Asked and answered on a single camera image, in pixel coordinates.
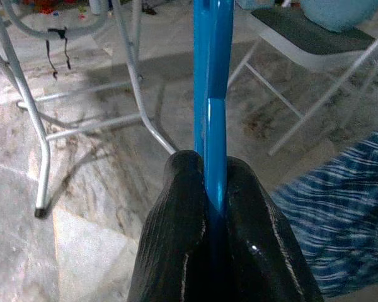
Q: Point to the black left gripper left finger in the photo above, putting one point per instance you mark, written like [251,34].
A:
[176,226]

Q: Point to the blue plastic hanger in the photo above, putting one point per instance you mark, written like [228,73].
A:
[214,126]

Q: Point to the white round tube frame stand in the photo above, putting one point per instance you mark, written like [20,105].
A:
[43,176]

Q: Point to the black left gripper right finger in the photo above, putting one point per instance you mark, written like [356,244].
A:
[258,239]

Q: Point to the blue plaid shirt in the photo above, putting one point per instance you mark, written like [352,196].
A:
[343,214]

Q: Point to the white folding chair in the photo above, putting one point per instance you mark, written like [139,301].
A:
[302,34]

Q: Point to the light blue cushion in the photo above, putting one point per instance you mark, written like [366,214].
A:
[340,15]

